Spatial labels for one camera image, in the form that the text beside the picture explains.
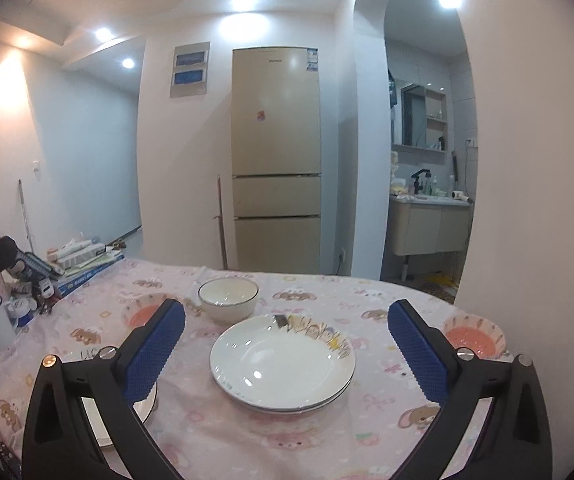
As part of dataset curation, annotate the white mop pole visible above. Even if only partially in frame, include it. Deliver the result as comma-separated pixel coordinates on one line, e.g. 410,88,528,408
17,179,35,256

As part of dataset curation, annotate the bathroom mirror cabinet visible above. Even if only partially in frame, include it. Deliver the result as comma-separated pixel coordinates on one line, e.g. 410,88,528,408
400,82,448,151

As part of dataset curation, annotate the pink patterned bowl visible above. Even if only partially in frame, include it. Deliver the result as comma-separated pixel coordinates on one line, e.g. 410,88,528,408
121,292,178,331
442,314,508,360

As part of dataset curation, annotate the beige vanity cabinet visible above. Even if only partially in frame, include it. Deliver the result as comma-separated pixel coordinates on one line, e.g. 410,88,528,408
389,195,474,257

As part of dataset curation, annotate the broom with wooden handle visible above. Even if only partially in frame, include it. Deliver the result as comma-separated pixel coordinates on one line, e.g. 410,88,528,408
215,174,228,271

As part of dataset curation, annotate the white plate black rim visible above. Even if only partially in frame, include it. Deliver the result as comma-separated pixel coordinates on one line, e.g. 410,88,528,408
81,382,158,448

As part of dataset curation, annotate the grey wall electrical panel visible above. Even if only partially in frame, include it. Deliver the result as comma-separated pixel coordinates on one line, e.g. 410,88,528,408
169,40,212,100

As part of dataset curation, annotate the white bowl dark rim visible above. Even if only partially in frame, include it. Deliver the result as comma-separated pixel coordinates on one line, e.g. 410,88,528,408
198,277,260,325

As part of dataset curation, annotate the pink printed tablecloth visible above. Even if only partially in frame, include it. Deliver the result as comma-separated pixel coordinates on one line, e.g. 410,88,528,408
0,257,518,480

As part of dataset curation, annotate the beige refrigerator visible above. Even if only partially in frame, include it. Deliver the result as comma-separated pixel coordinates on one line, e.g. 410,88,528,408
231,46,324,276

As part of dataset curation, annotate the white plate cartoon print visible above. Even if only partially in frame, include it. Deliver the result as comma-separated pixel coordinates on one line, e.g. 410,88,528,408
210,314,356,408

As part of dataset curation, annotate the stack of books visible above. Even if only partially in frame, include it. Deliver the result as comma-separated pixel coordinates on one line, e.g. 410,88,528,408
47,237,125,298

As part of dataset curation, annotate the blue striped box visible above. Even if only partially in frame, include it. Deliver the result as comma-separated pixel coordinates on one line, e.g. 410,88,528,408
14,251,65,281

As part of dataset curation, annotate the yellow floor mat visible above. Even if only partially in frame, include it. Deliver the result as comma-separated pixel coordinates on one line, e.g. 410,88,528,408
419,272,455,291

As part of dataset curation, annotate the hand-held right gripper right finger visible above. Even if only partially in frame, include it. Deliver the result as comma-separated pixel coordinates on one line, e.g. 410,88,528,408
387,299,554,480

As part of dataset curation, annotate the plain white plate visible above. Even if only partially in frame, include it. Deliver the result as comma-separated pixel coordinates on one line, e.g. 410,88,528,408
227,385,352,416

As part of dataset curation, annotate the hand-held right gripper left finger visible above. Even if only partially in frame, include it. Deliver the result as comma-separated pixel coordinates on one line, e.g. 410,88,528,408
21,298,188,480

